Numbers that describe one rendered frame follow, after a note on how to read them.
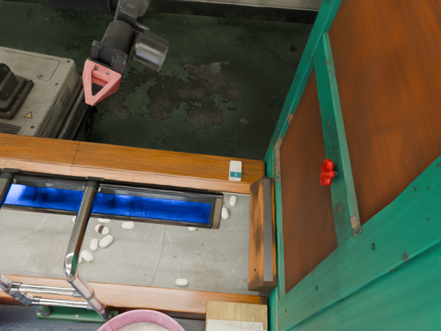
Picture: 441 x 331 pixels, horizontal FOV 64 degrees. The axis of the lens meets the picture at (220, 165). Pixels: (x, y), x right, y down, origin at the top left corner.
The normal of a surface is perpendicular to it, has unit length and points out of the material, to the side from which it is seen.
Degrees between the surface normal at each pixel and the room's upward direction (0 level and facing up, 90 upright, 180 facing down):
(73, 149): 0
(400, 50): 90
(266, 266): 0
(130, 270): 0
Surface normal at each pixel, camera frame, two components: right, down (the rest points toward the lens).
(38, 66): 0.11, -0.54
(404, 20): -0.99, -0.11
